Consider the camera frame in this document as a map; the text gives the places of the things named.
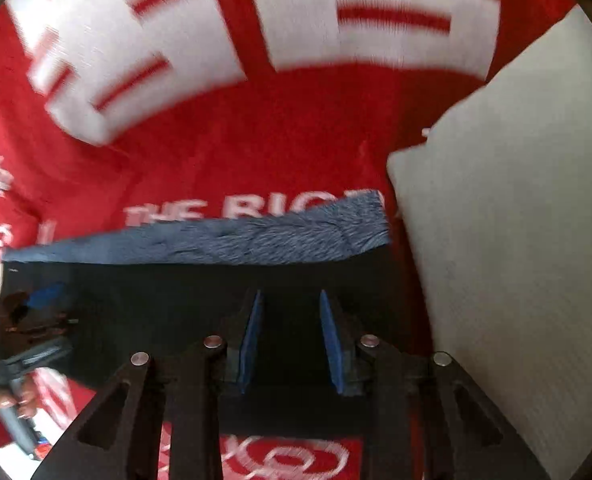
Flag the person's left hand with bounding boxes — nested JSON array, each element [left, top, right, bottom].
[[0, 382, 39, 418]]

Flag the black pants with blue-grey waistband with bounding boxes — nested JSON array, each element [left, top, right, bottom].
[[0, 189, 419, 441]]

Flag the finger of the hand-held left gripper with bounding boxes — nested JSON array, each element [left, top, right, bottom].
[[23, 282, 69, 311], [3, 305, 79, 335]]

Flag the red printed blanket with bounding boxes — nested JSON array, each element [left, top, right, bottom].
[[0, 0, 582, 480]]

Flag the white pillow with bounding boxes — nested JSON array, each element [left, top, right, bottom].
[[386, 5, 592, 480]]

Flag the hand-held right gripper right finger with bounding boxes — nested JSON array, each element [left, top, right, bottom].
[[319, 289, 552, 480]]

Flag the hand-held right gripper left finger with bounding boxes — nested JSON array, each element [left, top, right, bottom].
[[30, 289, 265, 480]]

